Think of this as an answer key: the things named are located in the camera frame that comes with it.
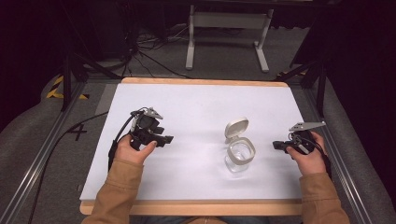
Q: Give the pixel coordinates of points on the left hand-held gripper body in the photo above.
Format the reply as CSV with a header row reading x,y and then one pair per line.
x,y
144,134

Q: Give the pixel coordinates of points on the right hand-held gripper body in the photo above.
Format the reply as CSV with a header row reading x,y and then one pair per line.
x,y
303,140

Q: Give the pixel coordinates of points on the clear glass jar white lid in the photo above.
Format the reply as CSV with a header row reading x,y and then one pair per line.
x,y
239,152

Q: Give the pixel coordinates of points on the person's left hand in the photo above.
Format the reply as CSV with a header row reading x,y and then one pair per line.
x,y
130,154

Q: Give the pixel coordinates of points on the person's right hand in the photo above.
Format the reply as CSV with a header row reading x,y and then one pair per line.
x,y
311,163

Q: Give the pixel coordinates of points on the white table mat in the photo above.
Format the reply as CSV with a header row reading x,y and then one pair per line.
x,y
193,112

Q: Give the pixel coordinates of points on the black tripod stand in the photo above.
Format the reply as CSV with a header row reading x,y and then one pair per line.
x,y
320,87
67,81

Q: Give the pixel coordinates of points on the wooden table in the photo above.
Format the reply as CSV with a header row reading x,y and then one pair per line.
x,y
193,207

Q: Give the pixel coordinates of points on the yellow black floor tape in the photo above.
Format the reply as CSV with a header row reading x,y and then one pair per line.
x,y
54,90

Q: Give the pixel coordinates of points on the aluminium floor rail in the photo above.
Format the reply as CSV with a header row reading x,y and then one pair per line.
x,y
34,165
345,174

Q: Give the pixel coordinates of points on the white metal stand frame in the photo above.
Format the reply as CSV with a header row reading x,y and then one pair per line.
x,y
229,19

